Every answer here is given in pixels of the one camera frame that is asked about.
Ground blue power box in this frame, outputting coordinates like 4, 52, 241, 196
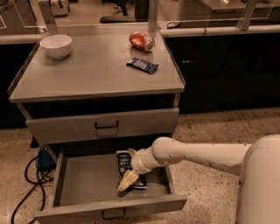
36, 150, 56, 172

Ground open middle drawer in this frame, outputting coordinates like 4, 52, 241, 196
34, 146, 187, 224

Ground blue candy bar wrapper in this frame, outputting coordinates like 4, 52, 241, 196
126, 58, 158, 74

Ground red soda can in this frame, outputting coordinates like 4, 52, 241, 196
129, 31, 155, 53

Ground dark base cabinets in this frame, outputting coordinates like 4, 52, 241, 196
165, 33, 280, 114

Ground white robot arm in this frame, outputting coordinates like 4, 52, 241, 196
118, 135, 280, 224

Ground black top drawer handle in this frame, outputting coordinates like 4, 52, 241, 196
94, 121, 119, 130

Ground black drawer handle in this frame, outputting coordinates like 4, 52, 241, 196
94, 121, 119, 130
101, 208, 126, 221

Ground black middle drawer handle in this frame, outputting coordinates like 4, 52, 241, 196
101, 208, 126, 221

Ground black floor cable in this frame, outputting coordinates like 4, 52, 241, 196
10, 156, 55, 224

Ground white ceramic bowl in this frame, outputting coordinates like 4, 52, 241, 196
39, 34, 72, 60

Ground grey drawer cabinet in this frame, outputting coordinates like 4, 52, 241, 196
7, 24, 186, 152

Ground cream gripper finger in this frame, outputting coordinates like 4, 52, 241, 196
117, 182, 130, 192

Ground closed top drawer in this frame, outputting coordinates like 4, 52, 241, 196
26, 108, 179, 144

